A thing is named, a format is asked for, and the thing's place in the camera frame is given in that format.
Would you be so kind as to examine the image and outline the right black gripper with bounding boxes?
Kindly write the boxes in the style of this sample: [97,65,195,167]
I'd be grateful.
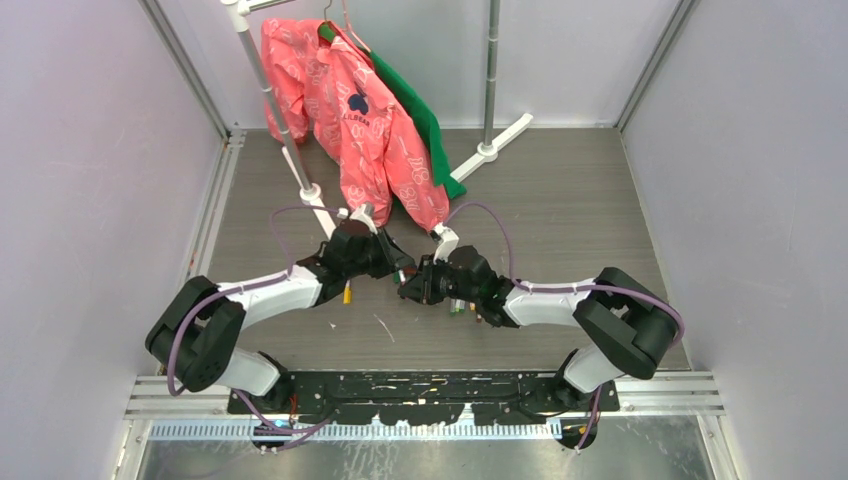
[399,252,480,305]

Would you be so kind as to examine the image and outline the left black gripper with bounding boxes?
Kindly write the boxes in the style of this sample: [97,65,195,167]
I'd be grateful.
[344,226,413,279]

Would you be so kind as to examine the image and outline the yellow capped marker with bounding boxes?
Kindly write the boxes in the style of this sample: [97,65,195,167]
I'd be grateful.
[343,280,352,305]

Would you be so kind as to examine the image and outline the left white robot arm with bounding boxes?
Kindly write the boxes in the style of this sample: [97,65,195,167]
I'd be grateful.
[144,220,414,413]

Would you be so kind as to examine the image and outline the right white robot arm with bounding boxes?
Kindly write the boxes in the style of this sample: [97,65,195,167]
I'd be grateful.
[398,246,685,411]

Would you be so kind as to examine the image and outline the green garment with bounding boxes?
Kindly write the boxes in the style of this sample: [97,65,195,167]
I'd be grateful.
[313,49,466,206]

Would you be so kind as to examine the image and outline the pink patterned jacket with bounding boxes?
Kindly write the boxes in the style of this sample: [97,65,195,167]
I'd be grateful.
[261,18,450,231]

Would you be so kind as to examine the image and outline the white clothes rack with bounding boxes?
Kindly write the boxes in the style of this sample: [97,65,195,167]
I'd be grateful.
[218,0,535,240]

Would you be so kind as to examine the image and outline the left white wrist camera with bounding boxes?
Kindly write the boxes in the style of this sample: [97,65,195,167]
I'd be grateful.
[336,202,378,234]

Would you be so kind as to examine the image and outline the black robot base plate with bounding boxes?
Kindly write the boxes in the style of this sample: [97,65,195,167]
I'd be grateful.
[227,371,619,426]

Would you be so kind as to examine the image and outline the white ribbed cable duct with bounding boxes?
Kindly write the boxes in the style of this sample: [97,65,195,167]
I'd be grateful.
[148,419,562,441]

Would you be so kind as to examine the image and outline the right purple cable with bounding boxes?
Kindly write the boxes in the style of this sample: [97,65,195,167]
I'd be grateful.
[443,201,688,453]

